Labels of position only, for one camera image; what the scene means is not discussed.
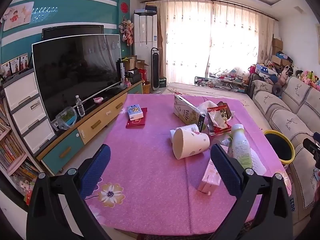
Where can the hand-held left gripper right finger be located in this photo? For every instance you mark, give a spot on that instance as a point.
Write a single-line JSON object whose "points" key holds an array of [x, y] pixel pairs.
{"points": [[226, 172]]}

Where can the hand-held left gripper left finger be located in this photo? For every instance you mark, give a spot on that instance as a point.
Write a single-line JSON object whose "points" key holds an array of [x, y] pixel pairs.
{"points": [[95, 167]]}

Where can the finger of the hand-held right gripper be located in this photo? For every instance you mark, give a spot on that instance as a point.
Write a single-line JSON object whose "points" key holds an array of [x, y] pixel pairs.
{"points": [[311, 147]]}

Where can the pink carton box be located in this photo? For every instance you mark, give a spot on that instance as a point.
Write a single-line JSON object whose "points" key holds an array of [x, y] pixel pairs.
{"points": [[208, 177]]}

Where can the white green drink bottle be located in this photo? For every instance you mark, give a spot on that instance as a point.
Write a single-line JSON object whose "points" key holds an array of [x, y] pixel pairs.
{"points": [[241, 150]]}

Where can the white foam net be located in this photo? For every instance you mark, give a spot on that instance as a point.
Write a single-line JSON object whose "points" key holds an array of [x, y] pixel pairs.
{"points": [[257, 161]]}

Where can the yellow-rimmed trash bin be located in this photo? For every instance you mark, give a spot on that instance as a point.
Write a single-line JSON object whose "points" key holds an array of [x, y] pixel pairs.
{"points": [[277, 146]]}

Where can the large paper cup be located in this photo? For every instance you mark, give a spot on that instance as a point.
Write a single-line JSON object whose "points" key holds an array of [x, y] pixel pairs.
{"points": [[190, 143]]}

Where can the red snack wrapper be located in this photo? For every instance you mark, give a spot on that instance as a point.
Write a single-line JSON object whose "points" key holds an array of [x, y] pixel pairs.
{"points": [[220, 120]]}

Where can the white pill bottle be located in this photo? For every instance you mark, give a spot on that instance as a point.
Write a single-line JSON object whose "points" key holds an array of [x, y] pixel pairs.
{"points": [[188, 128]]}

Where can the white tissue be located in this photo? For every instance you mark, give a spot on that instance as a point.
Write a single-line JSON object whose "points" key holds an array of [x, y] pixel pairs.
{"points": [[206, 106]]}

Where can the green snack box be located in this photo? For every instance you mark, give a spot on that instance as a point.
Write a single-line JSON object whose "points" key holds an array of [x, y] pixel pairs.
{"points": [[186, 110]]}

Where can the yellow teal television stand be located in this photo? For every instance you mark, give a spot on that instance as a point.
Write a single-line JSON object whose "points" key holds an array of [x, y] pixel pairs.
{"points": [[100, 125]]}

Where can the beige sofa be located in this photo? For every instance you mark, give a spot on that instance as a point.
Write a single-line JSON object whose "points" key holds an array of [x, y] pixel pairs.
{"points": [[280, 110]]}

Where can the pink floral tablecloth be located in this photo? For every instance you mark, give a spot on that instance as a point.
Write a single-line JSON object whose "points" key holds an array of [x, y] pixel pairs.
{"points": [[150, 180]]}

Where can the red envelope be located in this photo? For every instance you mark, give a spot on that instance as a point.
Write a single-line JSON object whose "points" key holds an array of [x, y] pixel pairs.
{"points": [[136, 123]]}

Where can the clear water bottle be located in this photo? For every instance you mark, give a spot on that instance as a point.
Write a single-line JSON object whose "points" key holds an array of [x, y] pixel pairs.
{"points": [[80, 107]]}

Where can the pink white toy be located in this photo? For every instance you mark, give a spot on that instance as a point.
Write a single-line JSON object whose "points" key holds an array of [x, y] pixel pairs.
{"points": [[98, 100]]}

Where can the blue tissue pack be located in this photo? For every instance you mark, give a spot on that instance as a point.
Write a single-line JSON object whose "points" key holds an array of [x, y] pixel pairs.
{"points": [[135, 111]]}

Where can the pile of booklets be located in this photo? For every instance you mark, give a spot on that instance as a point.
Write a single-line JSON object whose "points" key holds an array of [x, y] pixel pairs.
{"points": [[25, 187]]}

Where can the row of books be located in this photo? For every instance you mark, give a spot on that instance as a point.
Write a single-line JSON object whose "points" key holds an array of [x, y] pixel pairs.
{"points": [[12, 147]]}

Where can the pile of plush toys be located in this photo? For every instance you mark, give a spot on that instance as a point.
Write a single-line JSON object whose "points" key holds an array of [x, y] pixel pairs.
{"points": [[270, 72]]}

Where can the white plastic drawer cabinet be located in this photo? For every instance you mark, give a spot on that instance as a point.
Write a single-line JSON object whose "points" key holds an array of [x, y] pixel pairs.
{"points": [[27, 112]]}

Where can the small pink toy box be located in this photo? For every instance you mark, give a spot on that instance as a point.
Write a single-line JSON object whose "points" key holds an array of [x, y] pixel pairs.
{"points": [[127, 84]]}

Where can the cluttered low rack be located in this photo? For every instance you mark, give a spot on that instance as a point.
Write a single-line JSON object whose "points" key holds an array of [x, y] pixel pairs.
{"points": [[222, 80]]}

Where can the large curved television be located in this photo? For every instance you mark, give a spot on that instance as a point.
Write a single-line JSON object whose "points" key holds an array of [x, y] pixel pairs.
{"points": [[75, 75]]}

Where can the wooden bucket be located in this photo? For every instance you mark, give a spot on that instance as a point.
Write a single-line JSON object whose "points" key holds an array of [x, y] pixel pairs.
{"points": [[146, 88]]}

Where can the black box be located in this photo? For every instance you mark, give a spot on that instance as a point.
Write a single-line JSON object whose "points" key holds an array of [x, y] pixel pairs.
{"points": [[132, 76]]}

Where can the tall white narrow box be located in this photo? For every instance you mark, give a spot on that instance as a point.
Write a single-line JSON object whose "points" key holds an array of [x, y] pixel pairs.
{"points": [[122, 72]]}

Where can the red bag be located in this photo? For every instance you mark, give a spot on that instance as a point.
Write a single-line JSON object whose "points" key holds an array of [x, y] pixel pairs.
{"points": [[143, 74]]}

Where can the stacked cardboard boxes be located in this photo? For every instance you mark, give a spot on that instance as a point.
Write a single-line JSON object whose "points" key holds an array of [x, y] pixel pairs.
{"points": [[277, 45]]}

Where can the open cardboard box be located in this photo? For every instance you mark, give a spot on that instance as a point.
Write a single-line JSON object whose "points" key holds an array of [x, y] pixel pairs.
{"points": [[132, 62]]}

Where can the black tower fan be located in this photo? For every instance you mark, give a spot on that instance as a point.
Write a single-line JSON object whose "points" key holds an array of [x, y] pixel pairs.
{"points": [[155, 70]]}

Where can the sheer embroidered curtain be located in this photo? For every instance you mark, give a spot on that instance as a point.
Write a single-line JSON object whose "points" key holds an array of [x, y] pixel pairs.
{"points": [[212, 45]]}

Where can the photo frames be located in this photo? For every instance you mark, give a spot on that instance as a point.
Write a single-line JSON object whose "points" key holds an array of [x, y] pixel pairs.
{"points": [[17, 65]]}

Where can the smaller black television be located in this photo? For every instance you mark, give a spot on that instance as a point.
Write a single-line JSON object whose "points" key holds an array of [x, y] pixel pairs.
{"points": [[72, 31]]}

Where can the hanging flower ornament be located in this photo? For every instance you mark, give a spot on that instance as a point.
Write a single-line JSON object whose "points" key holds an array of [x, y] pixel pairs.
{"points": [[126, 30]]}

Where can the white standing air conditioner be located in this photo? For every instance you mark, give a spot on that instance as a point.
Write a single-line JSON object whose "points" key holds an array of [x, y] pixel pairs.
{"points": [[145, 35]]}

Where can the red round wall ornament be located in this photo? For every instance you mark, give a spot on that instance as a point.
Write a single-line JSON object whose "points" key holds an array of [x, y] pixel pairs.
{"points": [[124, 6]]}

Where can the wall poster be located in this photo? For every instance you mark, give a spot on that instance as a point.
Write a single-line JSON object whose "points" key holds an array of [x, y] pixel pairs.
{"points": [[18, 15]]}

